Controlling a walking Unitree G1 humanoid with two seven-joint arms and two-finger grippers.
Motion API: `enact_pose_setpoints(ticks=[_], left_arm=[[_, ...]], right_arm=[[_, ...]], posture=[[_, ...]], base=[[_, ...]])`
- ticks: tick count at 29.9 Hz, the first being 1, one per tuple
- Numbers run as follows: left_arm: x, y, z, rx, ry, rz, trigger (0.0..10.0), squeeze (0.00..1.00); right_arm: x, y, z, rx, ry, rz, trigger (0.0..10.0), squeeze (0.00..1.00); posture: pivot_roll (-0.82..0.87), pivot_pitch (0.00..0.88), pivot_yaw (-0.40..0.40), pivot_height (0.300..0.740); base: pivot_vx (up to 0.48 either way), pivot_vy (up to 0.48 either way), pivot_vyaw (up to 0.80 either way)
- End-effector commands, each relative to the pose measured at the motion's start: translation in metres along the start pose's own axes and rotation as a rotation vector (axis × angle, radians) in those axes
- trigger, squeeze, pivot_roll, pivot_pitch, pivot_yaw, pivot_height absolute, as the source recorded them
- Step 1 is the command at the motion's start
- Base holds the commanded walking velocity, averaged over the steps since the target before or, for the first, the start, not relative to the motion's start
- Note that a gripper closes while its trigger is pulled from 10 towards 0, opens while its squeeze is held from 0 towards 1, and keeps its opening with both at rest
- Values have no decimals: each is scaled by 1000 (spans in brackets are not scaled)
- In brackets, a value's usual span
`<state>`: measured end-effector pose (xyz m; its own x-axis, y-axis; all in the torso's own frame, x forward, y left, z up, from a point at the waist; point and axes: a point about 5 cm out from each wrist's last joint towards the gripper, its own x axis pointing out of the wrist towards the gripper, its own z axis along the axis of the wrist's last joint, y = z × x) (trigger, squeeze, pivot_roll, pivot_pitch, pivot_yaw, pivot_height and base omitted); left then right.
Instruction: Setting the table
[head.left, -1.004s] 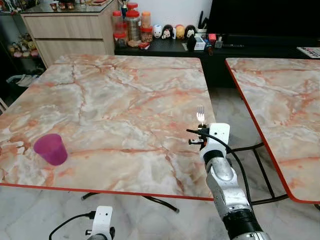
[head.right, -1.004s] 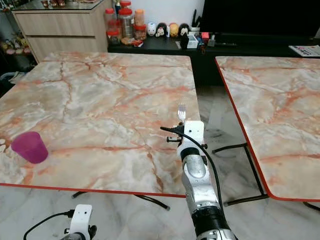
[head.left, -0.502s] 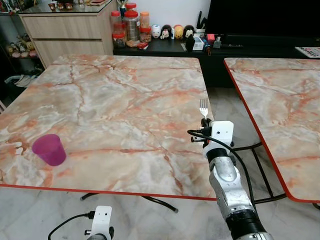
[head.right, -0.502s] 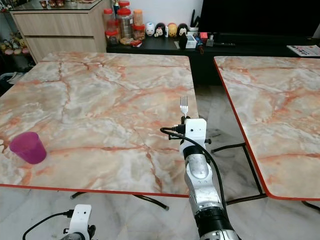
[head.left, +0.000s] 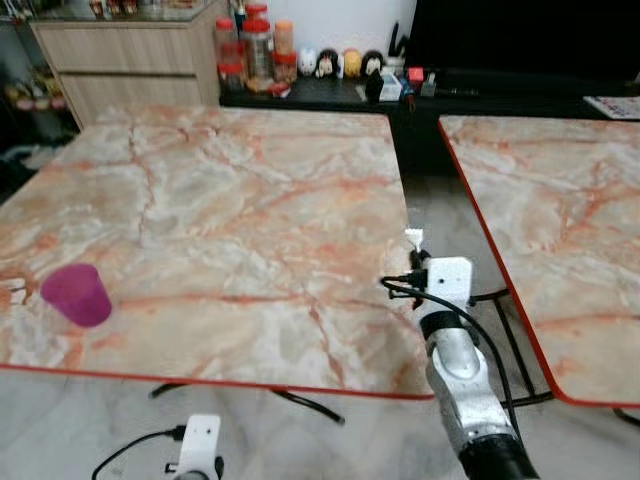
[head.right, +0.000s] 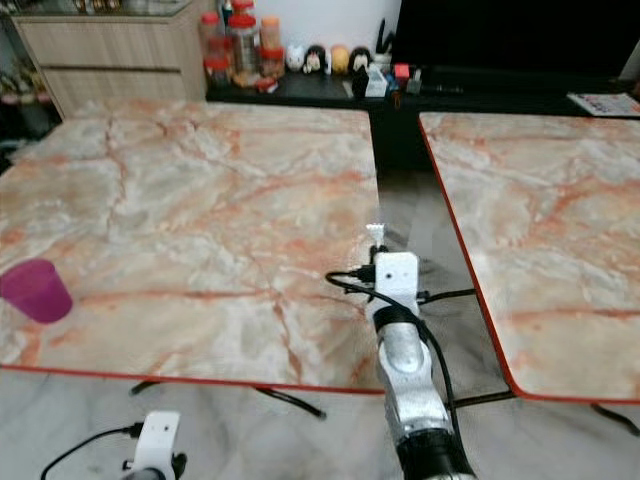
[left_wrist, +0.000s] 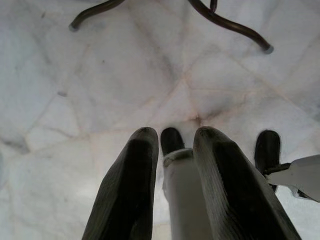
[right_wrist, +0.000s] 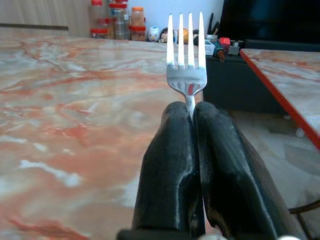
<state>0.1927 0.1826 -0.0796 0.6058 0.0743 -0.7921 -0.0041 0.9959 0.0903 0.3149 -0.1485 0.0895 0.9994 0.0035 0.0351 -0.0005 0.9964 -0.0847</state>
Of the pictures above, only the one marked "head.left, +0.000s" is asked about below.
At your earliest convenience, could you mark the black curved metal table leg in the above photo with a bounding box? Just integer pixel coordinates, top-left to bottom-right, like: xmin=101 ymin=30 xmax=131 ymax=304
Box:
xmin=149 ymin=381 xmax=347 ymax=427
xmin=609 ymin=404 xmax=640 ymax=428

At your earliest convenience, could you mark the small white box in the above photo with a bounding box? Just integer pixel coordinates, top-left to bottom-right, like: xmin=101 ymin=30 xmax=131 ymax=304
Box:
xmin=379 ymin=74 xmax=404 ymax=102

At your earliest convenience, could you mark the black figurine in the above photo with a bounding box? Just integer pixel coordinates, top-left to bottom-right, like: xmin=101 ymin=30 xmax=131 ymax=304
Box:
xmin=362 ymin=49 xmax=387 ymax=81

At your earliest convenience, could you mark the yellow figurine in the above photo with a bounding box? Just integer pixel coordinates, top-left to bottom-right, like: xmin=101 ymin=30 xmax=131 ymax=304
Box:
xmin=342 ymin=47 xmax=364 ymax=80

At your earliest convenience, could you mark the short jar red lid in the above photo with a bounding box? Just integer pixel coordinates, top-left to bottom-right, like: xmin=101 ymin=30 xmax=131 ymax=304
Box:
xmin=217 ymin=62 xmax=247 ymax=94
xmin=274 ymin=52 xmax=300 ymax=84

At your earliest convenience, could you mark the printed magazine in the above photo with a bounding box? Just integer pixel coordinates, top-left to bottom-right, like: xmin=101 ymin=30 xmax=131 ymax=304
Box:
xmin=584 ymin=95 xmax=640 ymax=122

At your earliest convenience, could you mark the black television screen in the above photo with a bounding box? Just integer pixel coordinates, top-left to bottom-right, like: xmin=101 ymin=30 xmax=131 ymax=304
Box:
xmin=404 ymin=0 xmax=640 ymax=83

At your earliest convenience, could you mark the orange jar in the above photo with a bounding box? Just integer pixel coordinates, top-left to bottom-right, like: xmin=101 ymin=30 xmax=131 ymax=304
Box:
xmin=273 ymin=19 xmax=297 ymax=56

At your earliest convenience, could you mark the tall clear jar red lid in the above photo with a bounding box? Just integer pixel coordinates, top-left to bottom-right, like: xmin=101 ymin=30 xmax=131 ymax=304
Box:
xmin=240 ymin=16 xmax=277 ymax=87

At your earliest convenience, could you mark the slim jar red lid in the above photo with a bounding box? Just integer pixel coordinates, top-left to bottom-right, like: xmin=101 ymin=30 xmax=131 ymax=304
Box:
xmin=214 ymin=17 xmax=242 ymax=65

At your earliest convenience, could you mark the purple plastic cup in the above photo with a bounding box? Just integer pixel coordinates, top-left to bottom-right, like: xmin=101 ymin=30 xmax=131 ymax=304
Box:
xmin=40 ymin=264 xmax=113 ymax=329

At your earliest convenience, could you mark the light wooden drawer cabinet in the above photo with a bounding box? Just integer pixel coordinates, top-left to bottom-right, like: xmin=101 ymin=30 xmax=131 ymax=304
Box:
xmin=29 ymin=3 xmax=232 ymax=128

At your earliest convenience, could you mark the dark shelf with bottles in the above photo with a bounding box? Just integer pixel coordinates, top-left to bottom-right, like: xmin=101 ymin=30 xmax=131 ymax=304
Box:
xmin=3 ymin=63 xmax=68 ymax=113

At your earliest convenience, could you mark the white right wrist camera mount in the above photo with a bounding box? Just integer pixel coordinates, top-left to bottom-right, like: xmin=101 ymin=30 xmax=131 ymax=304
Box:
xmin=424 ymin=257 xmax=474 ymax=314

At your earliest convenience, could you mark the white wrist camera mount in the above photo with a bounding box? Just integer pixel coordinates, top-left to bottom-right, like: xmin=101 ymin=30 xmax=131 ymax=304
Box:
xmin=424 ymin=257 xmax=474 ymax=314
xmin=177 ymin=414 xmax=223 ymax=475

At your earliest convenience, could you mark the black metal table frame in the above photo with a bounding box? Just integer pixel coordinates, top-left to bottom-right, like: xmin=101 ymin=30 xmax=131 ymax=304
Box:
xmin=468 ymin=288 xmax=554 ymax=409

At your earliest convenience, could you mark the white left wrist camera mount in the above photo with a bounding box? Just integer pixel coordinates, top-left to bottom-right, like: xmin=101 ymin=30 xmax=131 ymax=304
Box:
xmin=177 ymin=414 xmax=223 ymax=475

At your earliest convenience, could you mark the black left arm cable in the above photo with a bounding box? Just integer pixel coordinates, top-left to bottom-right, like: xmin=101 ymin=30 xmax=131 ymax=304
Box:
xmin=92 ymin=427 xmax=187 ymax=480

